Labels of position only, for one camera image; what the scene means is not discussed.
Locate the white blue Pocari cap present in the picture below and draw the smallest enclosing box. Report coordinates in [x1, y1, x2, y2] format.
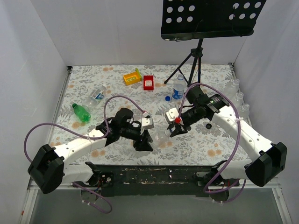
[165, 129, 172, 138]

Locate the clear Pepsi bottle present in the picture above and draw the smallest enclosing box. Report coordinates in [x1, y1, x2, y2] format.
[172, 74, 186, 100]

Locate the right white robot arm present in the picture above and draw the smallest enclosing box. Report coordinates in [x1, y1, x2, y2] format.
[165, 85, 287, 187]

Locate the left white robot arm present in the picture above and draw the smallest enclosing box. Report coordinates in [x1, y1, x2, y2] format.
[28, 108, 154, 194]

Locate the black bottle cap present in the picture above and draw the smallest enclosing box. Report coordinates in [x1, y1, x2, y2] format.
[206, 123, 212, 129]

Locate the green plastic bottle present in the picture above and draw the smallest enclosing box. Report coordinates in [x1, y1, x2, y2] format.
[72, 103, 91, 123]

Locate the clear bottle blue label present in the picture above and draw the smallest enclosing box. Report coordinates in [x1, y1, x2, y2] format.
[82, 84, 107, 111]

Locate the red plastic box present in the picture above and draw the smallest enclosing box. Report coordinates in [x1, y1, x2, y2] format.
[143, 75, 154, 91]

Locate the yellow plastic box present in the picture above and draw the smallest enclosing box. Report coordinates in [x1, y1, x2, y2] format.
[123, 68, 142, 85]

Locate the floral tablecloth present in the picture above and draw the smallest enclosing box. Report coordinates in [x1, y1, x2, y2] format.
[50, 65, 248, 165]

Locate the black music stand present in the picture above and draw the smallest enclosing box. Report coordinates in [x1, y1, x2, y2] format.
[161, 0, 266, 86]

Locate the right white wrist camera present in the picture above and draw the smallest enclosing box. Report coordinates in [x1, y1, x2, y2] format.
[165, 108, 182, 124]

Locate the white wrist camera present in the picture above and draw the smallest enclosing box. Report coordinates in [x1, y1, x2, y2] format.
[141, 116, 154, 130]
[165, 108, 182, 124]

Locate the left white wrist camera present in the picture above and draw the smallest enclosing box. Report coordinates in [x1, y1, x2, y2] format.
[141, 116, 154, 130]

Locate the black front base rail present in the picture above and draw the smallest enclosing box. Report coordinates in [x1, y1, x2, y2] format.
[70, 164, 234, 199]

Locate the clear bottle by wall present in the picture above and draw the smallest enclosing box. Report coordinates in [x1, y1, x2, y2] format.
[224, 79, 240, 98]

